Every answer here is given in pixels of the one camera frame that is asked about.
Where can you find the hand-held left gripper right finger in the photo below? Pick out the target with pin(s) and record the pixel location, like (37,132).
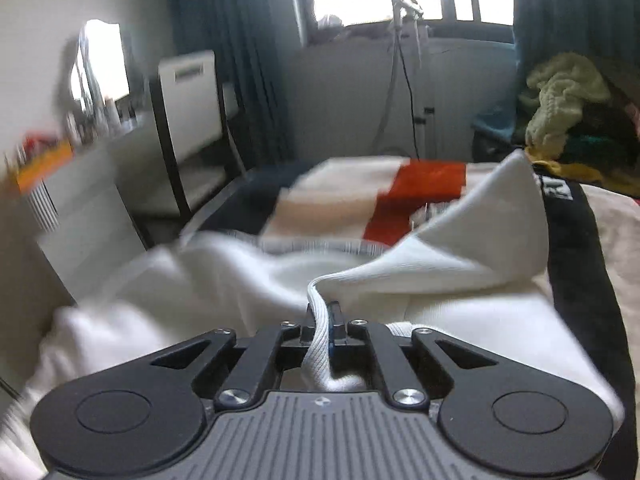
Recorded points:
(339,321)

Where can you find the white dressing table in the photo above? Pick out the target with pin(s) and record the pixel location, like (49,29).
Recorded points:
(85,205)

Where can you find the white sweatshirt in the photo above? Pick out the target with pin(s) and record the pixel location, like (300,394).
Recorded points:
(200,280)

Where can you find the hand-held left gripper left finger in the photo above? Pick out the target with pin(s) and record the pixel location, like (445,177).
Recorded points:
(310,322)

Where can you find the white garment steamer stand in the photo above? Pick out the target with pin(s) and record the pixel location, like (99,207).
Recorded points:
(401,10)

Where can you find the dark clothes pile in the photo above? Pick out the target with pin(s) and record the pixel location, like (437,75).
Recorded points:
(620,120)

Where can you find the teal cloth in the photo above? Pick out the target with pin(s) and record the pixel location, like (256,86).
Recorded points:
(590,146)

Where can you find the striped orange black cream blanket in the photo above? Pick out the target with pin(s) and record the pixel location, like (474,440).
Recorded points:
(435,182)

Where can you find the wavy framed mirror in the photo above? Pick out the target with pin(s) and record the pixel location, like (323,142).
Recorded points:
(102,60)

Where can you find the grey rag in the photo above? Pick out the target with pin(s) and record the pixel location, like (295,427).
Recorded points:
(330,25)

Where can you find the row of cosmetic bottles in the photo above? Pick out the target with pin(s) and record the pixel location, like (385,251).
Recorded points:
(110,115)

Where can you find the white and black chair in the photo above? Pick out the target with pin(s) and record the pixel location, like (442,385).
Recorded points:
(190,105)

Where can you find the blue plastic tub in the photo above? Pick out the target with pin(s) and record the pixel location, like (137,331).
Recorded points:
(495,127)

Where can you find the blue curtain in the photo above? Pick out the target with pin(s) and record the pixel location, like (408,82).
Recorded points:
(240,60)
(565,10)

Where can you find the white ribbed container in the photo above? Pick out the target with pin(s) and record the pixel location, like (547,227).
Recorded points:
(42,207)

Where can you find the orange box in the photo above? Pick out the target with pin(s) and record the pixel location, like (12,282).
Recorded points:
(45,165)

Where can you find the light green knit sweater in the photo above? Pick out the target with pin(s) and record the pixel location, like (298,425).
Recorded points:
(560,95)

